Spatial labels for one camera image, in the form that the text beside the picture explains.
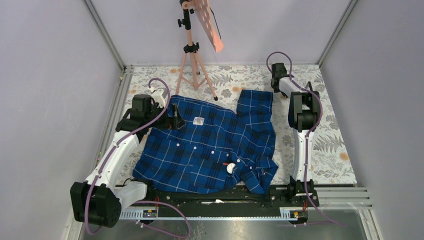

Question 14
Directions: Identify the blue plaid shirt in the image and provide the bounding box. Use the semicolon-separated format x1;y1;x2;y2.
132;89;278;194

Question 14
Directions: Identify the grey slotted cable duct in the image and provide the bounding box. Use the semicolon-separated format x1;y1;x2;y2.
119;205;298;221

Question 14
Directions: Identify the purple cable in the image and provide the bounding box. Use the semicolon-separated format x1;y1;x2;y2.
83;78;192;240
265;51;348;228

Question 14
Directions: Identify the floral table mat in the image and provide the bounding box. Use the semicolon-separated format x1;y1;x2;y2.
123;64;357;185

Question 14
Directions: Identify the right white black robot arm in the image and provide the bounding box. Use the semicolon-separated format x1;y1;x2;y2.
270;63;322;206

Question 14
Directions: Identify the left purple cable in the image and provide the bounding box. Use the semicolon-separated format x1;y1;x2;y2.
83;78;192;240

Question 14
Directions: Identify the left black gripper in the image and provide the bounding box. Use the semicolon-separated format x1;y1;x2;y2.
145;103;185;130

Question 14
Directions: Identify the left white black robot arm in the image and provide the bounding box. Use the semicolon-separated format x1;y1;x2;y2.
70;92;185;228

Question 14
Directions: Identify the pink tripod stand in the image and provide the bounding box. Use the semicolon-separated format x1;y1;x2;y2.
175;0;218;101

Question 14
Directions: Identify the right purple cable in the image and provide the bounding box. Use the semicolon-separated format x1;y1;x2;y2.
265;51;348;228

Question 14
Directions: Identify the black jewelry box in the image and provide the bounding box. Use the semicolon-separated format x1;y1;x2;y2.
303;81;314;94

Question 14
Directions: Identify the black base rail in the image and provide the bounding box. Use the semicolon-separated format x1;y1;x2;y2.
145;185;320;212

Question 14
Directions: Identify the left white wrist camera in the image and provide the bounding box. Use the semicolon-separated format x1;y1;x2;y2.
149;87;167;108

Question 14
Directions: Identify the pink perforated board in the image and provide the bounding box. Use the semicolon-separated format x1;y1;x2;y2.
194;0;224;53

